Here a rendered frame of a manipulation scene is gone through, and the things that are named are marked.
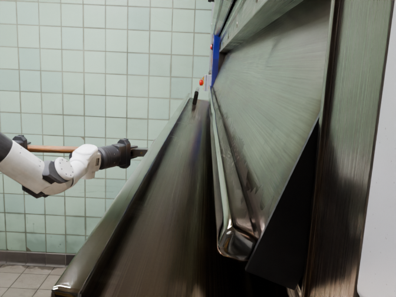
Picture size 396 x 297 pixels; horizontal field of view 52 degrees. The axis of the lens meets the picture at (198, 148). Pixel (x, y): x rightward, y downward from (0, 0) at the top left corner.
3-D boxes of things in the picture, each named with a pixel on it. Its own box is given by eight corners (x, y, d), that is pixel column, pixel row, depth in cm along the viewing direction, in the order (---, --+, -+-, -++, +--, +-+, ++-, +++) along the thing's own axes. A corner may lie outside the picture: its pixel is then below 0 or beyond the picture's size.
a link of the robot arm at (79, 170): (92, 171, 143) (69, 192, 124) (70, 185, 145) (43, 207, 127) (75, 146, 141) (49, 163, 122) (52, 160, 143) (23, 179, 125)
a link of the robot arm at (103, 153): (113, 150, 156) (89, 154, 147) (109, 176, 159) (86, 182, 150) (93, 141, 162) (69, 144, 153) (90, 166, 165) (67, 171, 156)
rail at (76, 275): (187, 96, 200) (191, 97, 200) (45, 317, 24) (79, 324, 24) (187, 92, 199) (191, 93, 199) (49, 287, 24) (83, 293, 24)
